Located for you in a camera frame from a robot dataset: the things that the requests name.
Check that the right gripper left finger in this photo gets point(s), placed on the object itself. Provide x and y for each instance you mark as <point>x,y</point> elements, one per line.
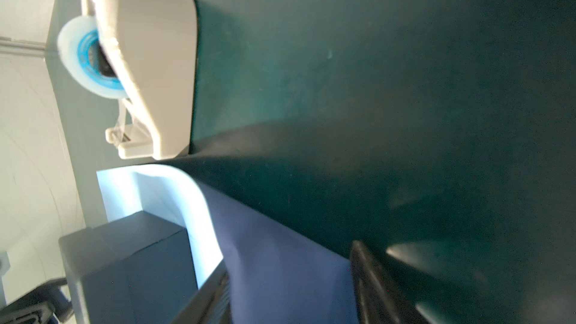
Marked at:
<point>211,303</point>

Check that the dark navy gift box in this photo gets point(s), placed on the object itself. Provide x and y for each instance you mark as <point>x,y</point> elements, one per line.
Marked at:
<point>138,269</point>

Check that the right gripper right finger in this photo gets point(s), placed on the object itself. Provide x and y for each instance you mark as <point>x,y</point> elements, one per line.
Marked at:
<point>378,298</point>

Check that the light blue wrapping paper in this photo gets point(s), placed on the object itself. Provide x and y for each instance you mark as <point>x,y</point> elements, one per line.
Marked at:
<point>276,274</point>

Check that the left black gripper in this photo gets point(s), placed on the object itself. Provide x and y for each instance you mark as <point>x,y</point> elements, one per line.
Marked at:
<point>44,304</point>

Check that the green table mat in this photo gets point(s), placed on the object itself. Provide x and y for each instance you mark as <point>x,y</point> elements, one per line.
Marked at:
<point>441,133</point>

